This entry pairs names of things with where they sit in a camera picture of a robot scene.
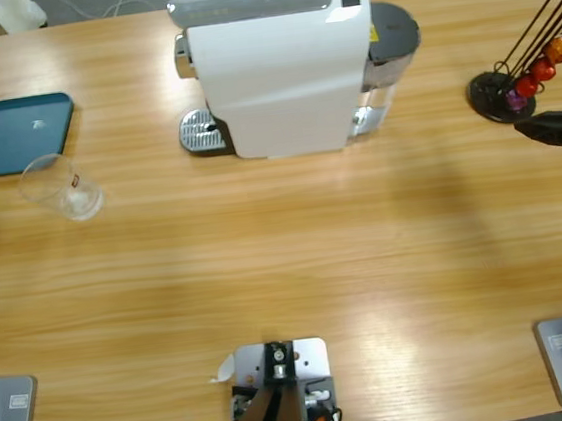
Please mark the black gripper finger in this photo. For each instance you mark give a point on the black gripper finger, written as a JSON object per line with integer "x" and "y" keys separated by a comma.
{"x": 554, "y": 131}

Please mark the orange coffee capsule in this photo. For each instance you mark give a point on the orange coffee capsule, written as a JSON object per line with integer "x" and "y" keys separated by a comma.
{"x": 559, "y": 48}

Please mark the grey machine lever lid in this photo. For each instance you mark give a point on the grey machine lever lid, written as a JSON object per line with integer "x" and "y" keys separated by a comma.
{"x": 249, "y": 2}

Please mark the clear drinking glass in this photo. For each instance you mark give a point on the clear drinking glass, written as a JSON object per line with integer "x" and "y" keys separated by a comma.
{"x": 76, "y": 199}

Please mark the red coffee capsule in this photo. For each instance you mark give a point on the red coffee capsule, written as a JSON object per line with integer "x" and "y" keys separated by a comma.
{"x": 527, "y": 86}
{"x": 544, "y": 69}

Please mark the purple coffee capsule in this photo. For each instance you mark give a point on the purple coffee capsule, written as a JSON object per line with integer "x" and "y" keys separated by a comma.
{"x": 516, "y": 101}

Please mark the white capsule coffee machine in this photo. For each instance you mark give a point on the white capsule coffee machine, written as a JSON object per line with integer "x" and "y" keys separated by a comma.
{"x": 277, "y": 80}

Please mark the black capsule holder with rods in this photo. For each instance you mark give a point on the black capsule holder with rods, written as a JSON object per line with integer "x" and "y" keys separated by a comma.
{"x": 487, "y": 93}

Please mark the clear water tank black lid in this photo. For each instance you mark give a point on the clear water tank black lid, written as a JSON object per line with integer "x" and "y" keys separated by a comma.
{"x": 392, "y": 23}

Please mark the yellow warning sticker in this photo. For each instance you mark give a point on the yellow warning sticker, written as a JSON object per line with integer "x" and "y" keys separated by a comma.
{"x": 373, "y": 35}

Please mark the silver drip tray grate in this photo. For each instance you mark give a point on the silver drip tray grate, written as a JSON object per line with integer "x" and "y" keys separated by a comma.
{"x": 197, "y": 129}

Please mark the white paper tab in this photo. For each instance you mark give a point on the white paper tab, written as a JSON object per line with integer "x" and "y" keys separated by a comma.
{"x": 225, "y": 369}

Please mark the teal plastic tray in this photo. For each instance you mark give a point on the teal plastic tray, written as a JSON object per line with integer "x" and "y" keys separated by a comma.
{"x": 1, "y": 134}

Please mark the white block with dark post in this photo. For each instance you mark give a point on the white block with dark post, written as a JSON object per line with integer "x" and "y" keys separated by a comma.
{"x": 306, "y": 358}

